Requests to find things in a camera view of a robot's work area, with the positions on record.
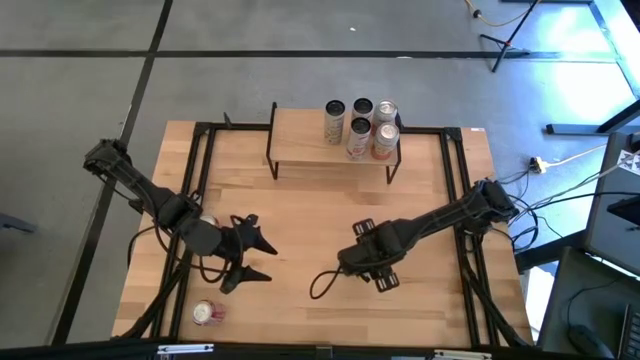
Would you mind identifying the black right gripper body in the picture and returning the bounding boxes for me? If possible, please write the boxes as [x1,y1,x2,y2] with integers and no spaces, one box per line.
[337,221,409,277]

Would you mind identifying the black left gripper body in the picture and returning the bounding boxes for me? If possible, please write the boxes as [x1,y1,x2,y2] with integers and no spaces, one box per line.
[218,226,247,274]

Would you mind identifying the pink white Spindrift can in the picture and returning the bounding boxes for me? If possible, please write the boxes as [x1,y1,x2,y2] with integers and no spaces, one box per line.
[370,122,401,162]

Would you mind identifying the white beverage can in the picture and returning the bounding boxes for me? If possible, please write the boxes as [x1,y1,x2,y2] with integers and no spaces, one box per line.
[345,116,373,162]
[351,96,375,124]

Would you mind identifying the white yellow Spindrift can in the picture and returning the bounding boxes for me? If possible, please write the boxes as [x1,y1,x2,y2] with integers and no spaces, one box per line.
[323,99,347,147]

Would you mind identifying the silver-top pale beverage can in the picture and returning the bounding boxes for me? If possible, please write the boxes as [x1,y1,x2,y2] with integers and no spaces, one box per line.
[372,98,400,126]

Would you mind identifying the wooden shelf black legs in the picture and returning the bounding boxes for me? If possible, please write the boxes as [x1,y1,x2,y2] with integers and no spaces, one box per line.
[266,101,403,186]

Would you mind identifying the black front beam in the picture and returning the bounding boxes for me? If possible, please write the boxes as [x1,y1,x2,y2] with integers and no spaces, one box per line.
[0,338,640,360]

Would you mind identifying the black desk crossbar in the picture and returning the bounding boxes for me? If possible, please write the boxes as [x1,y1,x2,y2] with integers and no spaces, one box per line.
[513,230,589,274]

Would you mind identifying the grey desk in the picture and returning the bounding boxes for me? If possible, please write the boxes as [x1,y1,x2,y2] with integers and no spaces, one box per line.
[537,246,640,360]
[583,130,640,277]

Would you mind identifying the black computer mouse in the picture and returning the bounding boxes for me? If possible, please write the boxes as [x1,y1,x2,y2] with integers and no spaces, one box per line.
[568,324,615,360]

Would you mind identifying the grey chair leg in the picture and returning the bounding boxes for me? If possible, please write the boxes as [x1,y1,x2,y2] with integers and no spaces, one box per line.
[0,212,37,235]

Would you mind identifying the black tripod stand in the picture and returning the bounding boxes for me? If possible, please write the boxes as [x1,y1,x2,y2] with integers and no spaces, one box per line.
[478,0,542,74]

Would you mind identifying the black desk foot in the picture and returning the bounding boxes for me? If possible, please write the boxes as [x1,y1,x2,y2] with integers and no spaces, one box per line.
[544,99,640,136]

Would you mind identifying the black keyboard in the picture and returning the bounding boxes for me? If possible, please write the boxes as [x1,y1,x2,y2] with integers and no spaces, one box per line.
[617,303,640,360]

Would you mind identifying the dark monitor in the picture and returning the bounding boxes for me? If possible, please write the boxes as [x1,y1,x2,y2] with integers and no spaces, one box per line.
[606,194,640,227]

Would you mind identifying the white marker paper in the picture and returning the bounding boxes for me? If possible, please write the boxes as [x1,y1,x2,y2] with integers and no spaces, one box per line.
[615,148,640,177]

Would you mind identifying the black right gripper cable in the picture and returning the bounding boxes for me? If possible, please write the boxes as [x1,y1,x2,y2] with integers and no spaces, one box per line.
[308,268,351,301]

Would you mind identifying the silver metal bracket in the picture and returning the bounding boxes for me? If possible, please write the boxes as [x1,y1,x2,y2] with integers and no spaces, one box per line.
[433,349,494,360]
[157,343,215,356]

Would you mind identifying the black aluminium table frame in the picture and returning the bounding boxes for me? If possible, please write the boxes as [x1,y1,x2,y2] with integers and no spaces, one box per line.
[119,112,534,349]

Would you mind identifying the black cable bundle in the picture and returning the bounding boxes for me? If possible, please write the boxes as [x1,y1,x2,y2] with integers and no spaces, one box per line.
[497,169,566,254]

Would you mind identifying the white cable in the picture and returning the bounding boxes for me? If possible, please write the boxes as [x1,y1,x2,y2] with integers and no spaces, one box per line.
[542,143,609,169]

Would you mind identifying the yellow cable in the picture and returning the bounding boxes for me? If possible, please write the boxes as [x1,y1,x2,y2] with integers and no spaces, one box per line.
[463,0,526,29]

